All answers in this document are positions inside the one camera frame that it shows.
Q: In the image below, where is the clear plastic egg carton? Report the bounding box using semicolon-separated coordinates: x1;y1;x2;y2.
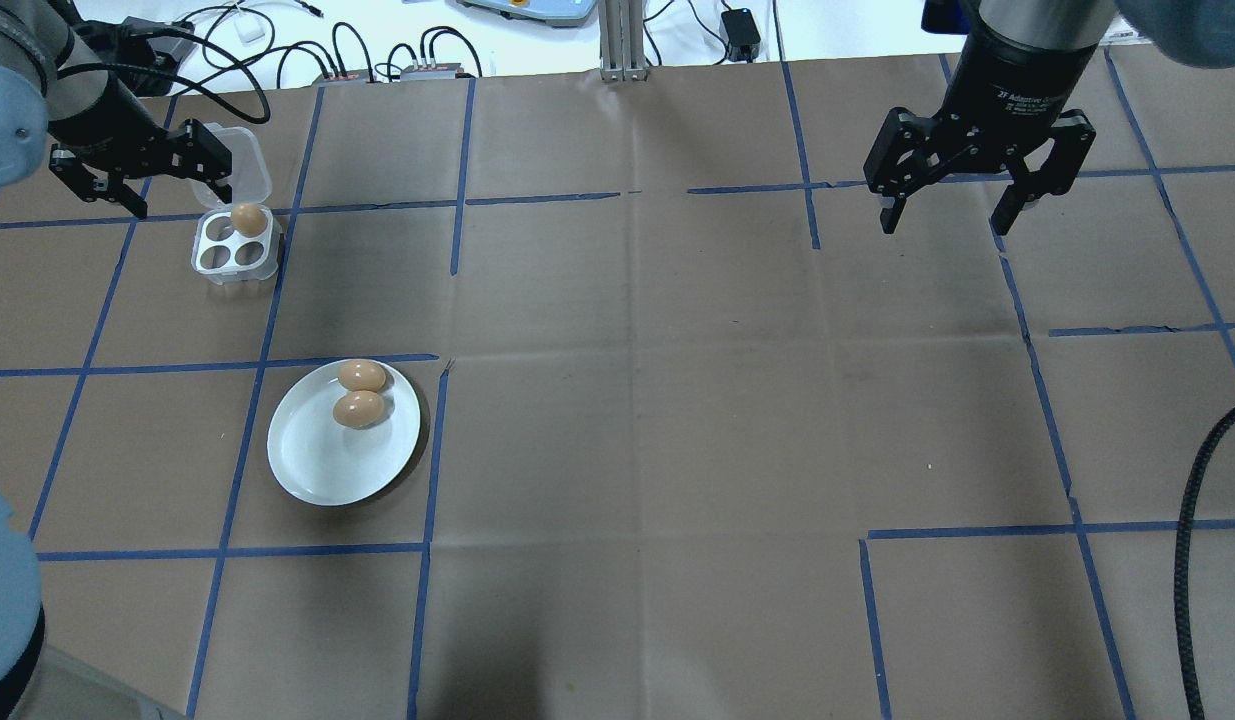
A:
189;124;282;289

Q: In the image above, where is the white round plate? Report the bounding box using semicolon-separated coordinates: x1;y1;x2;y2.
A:
265;359;423;509

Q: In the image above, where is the grey docking box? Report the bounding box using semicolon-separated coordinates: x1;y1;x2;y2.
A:
127;22;198;67

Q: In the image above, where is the black power adapter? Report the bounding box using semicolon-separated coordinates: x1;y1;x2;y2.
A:
720;8;765;63

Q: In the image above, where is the blue grey teach pendant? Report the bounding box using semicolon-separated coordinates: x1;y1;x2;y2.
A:
455;0;599;27

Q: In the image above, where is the aluminium profile post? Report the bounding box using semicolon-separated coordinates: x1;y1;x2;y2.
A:
598;0;652;83

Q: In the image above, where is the black corrugated cable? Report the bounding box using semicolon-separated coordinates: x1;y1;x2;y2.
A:
1173;394;1235;720

